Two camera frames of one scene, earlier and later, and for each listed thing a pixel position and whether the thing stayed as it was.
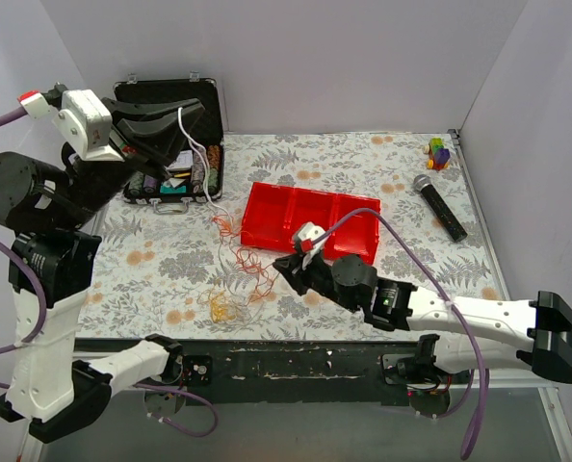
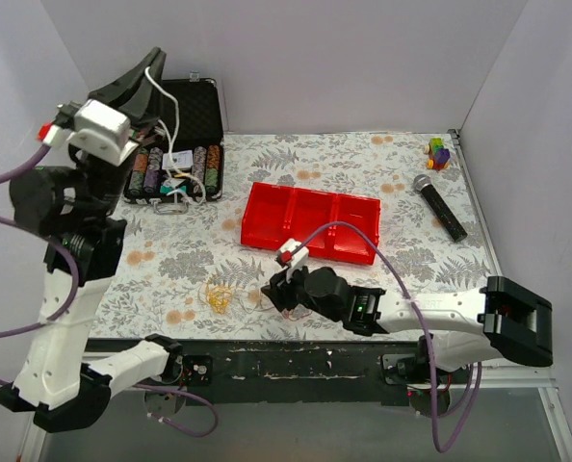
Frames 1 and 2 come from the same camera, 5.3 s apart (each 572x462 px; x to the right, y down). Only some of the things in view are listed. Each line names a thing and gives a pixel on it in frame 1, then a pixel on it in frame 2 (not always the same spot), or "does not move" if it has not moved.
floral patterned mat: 176,270 does not move
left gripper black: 119,145 -> 135,114
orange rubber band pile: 247,258 -> 250,303
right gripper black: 302,271 -> 280,292
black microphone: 423,184 does not move
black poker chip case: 197,175 does not move
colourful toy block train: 438,156 does not move
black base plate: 289,372 does not move
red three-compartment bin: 273,214 does not move
